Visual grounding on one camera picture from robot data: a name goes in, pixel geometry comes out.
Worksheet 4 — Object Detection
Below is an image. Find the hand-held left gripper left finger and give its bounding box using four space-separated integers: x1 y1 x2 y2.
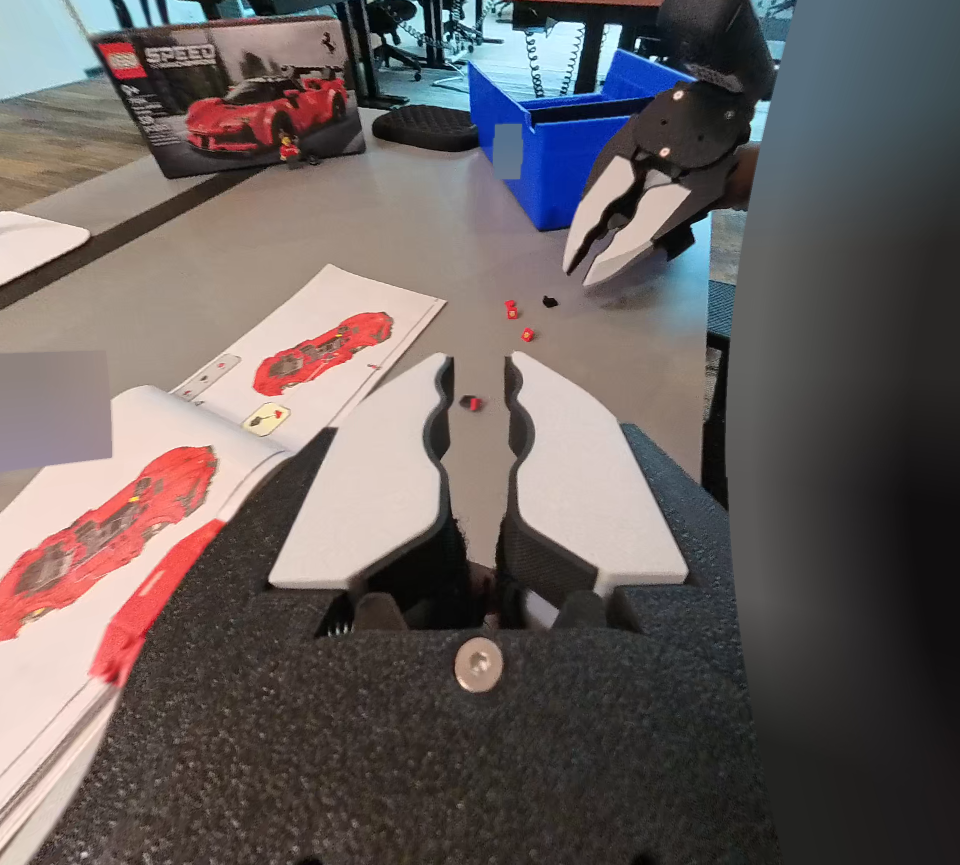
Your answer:
266 352 459 592

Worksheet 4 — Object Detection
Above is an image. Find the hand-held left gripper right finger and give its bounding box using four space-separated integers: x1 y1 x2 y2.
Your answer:
498 350 691 592

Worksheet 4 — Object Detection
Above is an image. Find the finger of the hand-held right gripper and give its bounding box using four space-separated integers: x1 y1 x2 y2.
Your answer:
582 167 697 288
561 154 642 277

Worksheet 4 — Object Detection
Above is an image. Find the lego instruction booklet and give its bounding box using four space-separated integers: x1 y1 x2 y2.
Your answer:
0 263 447 817

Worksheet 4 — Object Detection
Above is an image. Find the lego car set box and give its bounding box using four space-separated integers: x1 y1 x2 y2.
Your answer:
88 15 367 180

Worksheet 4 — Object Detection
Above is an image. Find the blue plastic storage bin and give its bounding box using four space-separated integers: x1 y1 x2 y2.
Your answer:
467 49 700 233

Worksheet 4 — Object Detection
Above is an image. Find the black mesh chair backrest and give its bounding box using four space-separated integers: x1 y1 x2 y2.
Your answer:
372 103 480 154

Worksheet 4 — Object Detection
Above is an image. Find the black office chair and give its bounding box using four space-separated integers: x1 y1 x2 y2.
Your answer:
367 0 425 82

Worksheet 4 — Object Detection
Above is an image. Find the white rounded tray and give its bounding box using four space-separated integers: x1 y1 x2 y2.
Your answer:
0 210 92 289

